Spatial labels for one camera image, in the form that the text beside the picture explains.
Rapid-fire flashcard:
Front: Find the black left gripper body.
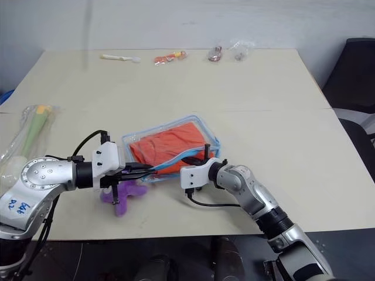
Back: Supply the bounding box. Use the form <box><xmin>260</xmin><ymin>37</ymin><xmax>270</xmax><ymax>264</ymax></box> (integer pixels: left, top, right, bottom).
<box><xmin>99</xmin><ymin>164</ymin><xmax>134</xmax><ymax>188</ymax></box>

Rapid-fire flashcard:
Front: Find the purple plush toy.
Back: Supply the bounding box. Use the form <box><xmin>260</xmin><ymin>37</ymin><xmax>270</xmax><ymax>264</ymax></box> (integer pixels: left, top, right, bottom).
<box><xmin>99</xmin><ymin>179</ymin><xmax>149</xmax><ymax>218</ymax></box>

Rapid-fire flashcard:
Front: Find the orange cloth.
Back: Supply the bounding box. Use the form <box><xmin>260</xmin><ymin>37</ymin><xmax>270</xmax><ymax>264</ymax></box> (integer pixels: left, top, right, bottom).
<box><xmin>129</xmin><ymin>122</ymin><xmax>210</xmax><ymax>177</ymax></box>

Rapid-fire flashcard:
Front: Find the clear blue-trimmed plastic pouch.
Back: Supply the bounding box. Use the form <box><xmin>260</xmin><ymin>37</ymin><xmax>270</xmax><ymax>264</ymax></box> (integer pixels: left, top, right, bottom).
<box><xmin>121</xmin><ymin>114</ymin><xmax>222</xmax><ymax>184</ymax></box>

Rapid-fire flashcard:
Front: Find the clear bag with green item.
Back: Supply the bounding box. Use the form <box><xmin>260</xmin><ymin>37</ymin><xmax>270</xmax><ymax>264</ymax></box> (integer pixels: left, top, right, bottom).
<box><xmin>0</xmin><ymin>104</ymin><xmax>62</xmax><ymax>189</ymax></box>

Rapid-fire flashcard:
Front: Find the orange item in clear packet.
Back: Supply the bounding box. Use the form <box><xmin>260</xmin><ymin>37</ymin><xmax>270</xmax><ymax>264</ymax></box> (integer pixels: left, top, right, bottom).
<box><xmin>152</xmin><ymin>50</ymin><xmax>189</xmax><ymax>67</ymax></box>

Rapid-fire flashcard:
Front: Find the brown item in clear packet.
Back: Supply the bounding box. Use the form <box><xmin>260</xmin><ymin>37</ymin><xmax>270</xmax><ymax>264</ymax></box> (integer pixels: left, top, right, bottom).
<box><xmin>204</xmin><ymin>44</ymin><xmax>225</xmax><ymax>63</ymax></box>

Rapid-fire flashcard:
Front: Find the white toothbrush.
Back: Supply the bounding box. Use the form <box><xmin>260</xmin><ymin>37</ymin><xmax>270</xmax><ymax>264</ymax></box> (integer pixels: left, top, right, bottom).
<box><xmin>100</xmin><ymin>53</ymin><xmax>142</xmax><ymax>64</ymax></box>

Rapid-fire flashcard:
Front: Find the grey item in clear packet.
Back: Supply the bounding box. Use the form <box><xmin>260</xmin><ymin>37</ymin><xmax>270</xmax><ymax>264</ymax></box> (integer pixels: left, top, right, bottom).
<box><xmin>229</xmin><ymin>39</ymin><xmax>255</xmax><ymax>63</ymax></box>

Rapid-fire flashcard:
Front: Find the blue object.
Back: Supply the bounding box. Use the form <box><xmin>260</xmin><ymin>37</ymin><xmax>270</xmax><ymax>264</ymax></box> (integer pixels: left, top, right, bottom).
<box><xmin>0</xmin><ymin>90</ymin><xmax>15</xmax><ymax>105</ymax></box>

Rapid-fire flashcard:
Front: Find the black office chair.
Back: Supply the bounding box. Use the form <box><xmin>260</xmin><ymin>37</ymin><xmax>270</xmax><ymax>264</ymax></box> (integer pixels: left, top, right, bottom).
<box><xmin>321</xmin><ymin>37</ymin><xmax>375</xmax><ymax>169</ymax></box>

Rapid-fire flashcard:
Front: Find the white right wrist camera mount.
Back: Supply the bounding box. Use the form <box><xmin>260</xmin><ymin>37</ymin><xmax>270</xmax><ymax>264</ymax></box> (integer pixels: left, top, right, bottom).
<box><xmin>179</xmin><ymin>157</ymin><xmax>229</xmax><ymax>190</ymax></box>

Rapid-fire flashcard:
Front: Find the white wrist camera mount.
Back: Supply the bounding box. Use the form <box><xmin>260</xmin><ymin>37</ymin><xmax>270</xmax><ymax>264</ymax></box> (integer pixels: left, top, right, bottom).
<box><xmin>91</xmin><ymin>141</ymin><xmax>126</xmax><ymax>189</ymax></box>
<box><xmin>179</xmin><ymin>157</ymin><xmax>229</xmax><ymax>190</ymax></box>

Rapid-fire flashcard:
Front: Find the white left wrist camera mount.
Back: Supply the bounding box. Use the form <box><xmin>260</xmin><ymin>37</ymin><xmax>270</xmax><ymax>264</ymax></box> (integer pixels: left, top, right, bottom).
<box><xmin>91</xmin><ymin>141</ymin><xmax>126</xmax><ymax>189</ymax></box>

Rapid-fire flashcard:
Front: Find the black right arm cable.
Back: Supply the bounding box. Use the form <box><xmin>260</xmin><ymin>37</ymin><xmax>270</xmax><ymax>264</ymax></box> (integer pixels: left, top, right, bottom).
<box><xmin>185</xmin><ymin>188</ymin><xmax>244</xmax><ymax>209</ymax></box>

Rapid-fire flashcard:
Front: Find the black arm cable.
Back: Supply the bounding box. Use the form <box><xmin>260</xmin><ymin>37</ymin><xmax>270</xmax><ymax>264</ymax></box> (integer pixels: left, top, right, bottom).
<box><xmin>185</xmin><ymin>188</ymin><xmax>244</xmax><ymax>209</ymax></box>
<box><xmin>71</xmin><ymin>129</ymin><xmax>111</xmax><ymax>162</ymax></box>

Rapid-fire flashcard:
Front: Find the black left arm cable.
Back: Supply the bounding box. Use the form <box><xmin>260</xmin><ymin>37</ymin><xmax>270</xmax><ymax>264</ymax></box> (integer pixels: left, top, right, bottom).
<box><xmin>71</xmin><ymin>129</ymin><xmax>111</xmax><ymax>162</ymax></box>

